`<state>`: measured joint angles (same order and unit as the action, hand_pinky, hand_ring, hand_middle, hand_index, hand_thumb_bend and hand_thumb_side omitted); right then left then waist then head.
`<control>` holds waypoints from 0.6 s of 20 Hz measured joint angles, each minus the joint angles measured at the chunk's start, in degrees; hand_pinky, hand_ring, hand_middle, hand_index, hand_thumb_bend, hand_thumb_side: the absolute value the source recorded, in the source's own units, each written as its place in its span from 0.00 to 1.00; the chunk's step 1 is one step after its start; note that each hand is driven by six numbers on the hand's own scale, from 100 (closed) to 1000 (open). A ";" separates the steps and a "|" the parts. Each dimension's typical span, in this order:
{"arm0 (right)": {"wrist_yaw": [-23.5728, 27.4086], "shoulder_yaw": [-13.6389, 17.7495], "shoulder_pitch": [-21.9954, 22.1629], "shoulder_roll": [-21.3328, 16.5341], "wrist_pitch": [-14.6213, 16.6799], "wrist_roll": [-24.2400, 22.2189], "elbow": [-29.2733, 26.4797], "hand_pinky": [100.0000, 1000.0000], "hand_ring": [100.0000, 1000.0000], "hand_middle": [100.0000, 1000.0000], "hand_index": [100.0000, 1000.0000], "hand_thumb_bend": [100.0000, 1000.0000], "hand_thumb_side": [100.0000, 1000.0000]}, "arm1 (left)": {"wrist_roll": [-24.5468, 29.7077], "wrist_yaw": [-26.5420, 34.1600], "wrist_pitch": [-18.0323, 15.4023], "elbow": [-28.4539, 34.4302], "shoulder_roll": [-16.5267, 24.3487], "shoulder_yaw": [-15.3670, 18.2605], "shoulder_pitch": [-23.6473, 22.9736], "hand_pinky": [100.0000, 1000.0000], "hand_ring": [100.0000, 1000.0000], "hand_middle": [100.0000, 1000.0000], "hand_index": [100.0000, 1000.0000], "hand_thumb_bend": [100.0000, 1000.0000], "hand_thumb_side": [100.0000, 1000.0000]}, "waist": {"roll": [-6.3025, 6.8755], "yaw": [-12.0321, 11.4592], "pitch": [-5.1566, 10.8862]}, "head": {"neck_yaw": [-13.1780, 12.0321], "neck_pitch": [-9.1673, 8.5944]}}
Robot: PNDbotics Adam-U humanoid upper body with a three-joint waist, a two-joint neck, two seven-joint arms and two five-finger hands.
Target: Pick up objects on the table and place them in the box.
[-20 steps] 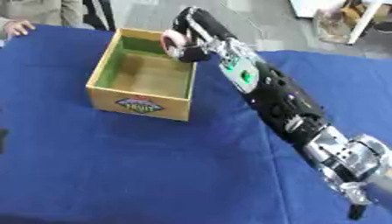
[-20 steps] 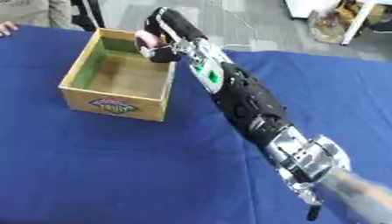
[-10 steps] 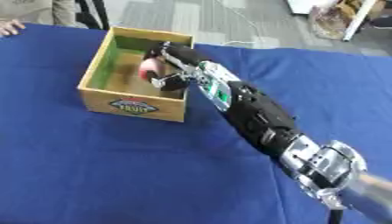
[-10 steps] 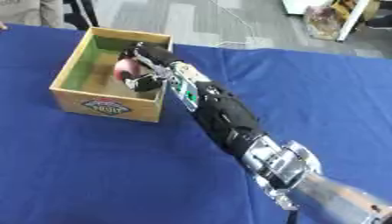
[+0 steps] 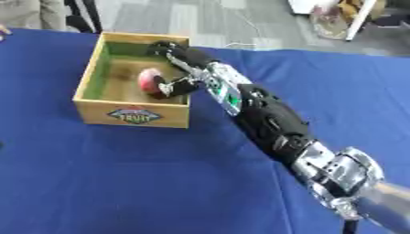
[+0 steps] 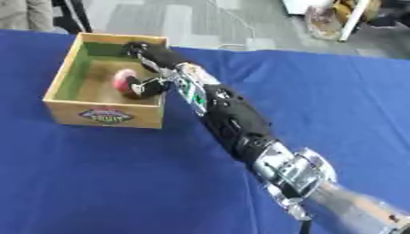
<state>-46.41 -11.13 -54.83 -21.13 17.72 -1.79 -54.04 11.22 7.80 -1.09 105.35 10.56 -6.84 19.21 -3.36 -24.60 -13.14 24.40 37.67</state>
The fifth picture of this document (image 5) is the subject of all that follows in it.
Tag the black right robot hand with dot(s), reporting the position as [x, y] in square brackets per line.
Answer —
[184, 55]

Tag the red round toy fruit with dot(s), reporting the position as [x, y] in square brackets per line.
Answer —
[147, 79]

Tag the silver and black right robot arm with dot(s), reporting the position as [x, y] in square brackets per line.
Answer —
[277, 122]

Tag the tan cardboard box green inside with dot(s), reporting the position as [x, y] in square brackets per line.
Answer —
[133, 114]

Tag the black tripod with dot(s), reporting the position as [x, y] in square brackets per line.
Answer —
[85, 15]

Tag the person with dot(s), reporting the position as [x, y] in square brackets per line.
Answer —
[32, 12]

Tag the white board with clutter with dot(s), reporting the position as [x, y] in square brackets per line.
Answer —
[347, 15]

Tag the person's hand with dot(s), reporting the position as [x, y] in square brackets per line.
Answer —
[3, 32]

